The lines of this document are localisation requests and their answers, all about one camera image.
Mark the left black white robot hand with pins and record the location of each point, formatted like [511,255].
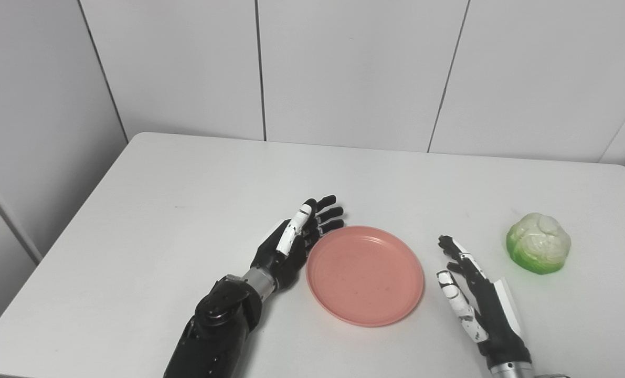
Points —
[273,257]

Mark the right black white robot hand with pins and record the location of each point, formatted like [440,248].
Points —
[498,331]

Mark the pink plastic plate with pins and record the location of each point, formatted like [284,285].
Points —
[364,278]

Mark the green white toy cabbage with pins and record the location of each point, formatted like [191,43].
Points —
[538,244]

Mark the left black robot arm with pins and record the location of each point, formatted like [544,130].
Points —
[215,331]

